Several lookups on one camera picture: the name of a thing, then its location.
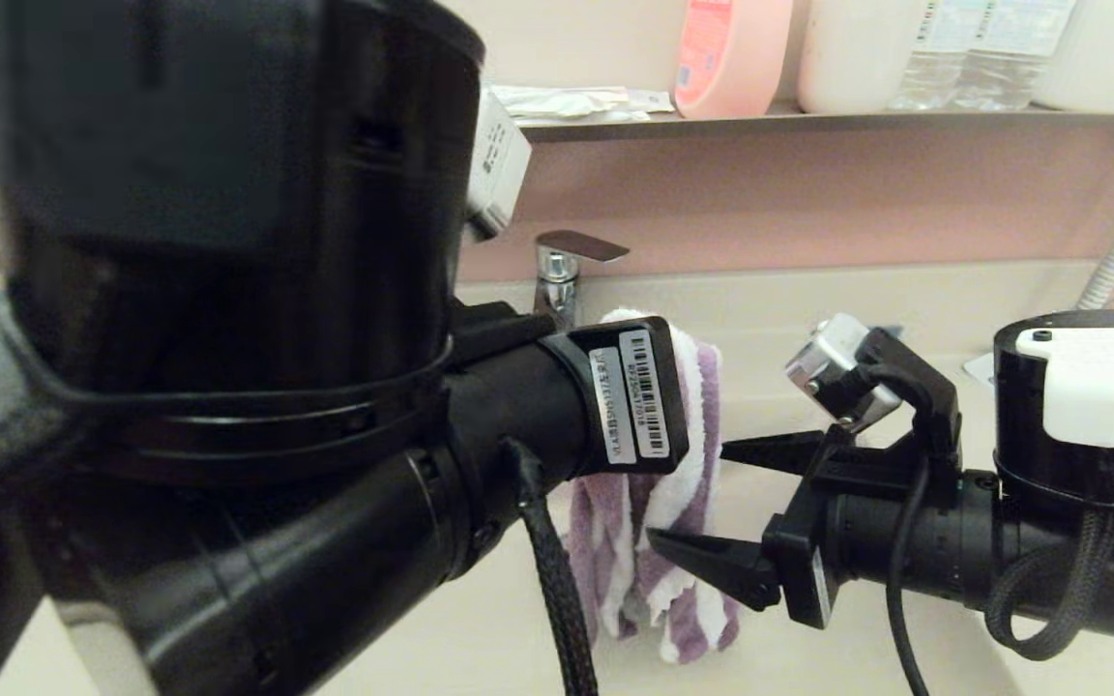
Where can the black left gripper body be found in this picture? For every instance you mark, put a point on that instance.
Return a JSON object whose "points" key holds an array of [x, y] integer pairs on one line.
{"points": [[538, 416]]}

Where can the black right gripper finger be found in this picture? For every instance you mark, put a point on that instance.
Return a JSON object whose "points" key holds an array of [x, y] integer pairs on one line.
{"points": [[779, 452], [721, 570]]}

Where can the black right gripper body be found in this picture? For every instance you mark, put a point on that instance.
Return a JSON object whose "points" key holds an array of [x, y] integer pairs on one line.
{"points": [[905, 532]]}

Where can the purple white striped towel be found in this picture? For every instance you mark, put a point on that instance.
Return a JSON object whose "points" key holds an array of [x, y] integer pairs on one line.
{"points": [[683, 503]]}

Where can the chrome sink faucet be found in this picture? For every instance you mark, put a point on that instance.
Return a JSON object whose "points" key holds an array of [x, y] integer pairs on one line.
{"points": [[557, 266]]}

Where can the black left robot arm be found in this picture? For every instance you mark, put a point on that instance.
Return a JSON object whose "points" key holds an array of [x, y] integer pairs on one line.
{"points": [[228, 242]]}

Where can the white ceramic sink basin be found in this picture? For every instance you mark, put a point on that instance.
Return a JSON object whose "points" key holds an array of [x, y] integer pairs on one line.
{"points": [[808, 657]]}

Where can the white card with grey spot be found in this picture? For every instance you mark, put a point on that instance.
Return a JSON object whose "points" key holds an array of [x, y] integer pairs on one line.
{"points": [[978, 367]]}

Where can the white packets on shelf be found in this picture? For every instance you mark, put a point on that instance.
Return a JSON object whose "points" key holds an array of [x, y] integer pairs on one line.
{"points": [[567, 101]]}

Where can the small white packet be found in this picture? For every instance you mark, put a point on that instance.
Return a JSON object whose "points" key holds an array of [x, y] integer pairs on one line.
{"points": [[652, 101]]}

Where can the pink plastic bottle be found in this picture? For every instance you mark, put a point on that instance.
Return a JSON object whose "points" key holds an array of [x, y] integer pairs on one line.
{"points": [[741, 68]]}

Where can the clear plastic water bottle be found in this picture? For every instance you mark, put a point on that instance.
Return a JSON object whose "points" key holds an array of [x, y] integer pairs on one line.
{"points": [[1007, 63], [924, 82]]}

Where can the large white plastic jug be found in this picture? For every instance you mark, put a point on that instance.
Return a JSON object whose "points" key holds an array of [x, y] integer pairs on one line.
{"points": [[847, 58]]}

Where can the white kettle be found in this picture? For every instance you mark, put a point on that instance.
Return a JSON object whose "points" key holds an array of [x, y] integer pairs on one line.
{"points": [[1099, 58]]}

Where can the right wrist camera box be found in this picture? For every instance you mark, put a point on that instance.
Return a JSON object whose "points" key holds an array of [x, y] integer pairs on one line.
{"points": [[833, 358]]}

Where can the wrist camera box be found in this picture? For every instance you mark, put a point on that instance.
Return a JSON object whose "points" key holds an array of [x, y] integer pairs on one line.
{"points": [[833, 358], [499, 164]]}

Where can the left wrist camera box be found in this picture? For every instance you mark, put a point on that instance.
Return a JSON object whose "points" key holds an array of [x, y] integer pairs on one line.
{"points": [[499, 164]]}

